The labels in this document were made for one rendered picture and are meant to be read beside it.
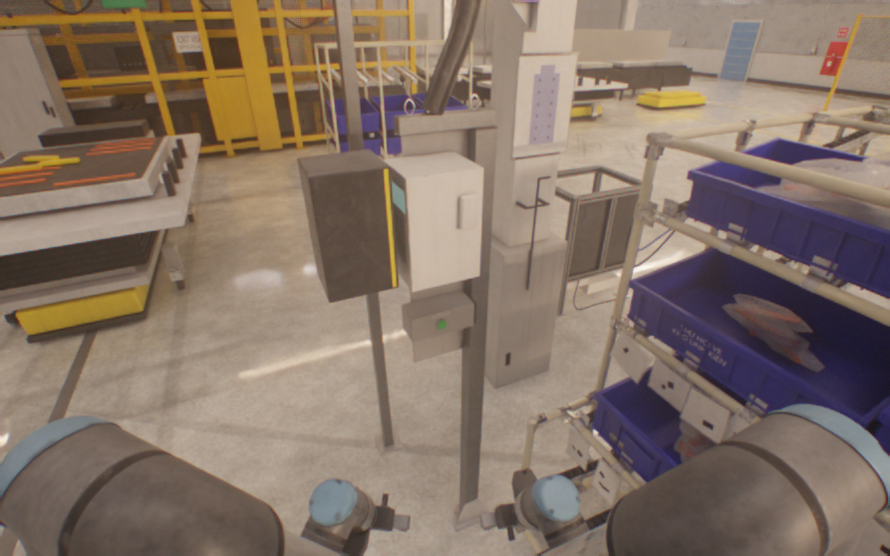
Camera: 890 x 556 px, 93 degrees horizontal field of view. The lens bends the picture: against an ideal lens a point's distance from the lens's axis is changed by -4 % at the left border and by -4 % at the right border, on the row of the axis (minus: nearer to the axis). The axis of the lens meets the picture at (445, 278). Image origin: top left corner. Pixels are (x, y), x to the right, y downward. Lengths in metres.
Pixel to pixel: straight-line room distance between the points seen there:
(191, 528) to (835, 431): 0.58
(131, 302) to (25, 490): 3.37
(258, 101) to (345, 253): 7.35
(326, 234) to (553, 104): 1.45
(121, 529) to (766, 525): 0.52
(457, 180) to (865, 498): 0.81
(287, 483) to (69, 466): 1.94
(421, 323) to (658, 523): 0.89
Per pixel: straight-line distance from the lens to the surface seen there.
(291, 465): 2.48
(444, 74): 1.09
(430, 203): 0.98
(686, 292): 1.71
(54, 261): 3.68
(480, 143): 1.15
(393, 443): 2.43
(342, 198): 0.93
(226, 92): 8.26
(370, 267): 1.01
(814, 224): 1.14
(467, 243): 1.07
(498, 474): 2.33
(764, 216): 1.19
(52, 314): 4.03
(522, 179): 2.16
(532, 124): 2.11
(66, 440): 0.55
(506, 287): 2.29
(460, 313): 1.28
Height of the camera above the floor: 1.89
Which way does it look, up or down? 30 degrees down
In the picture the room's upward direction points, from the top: 1 degrees counter-clockwise
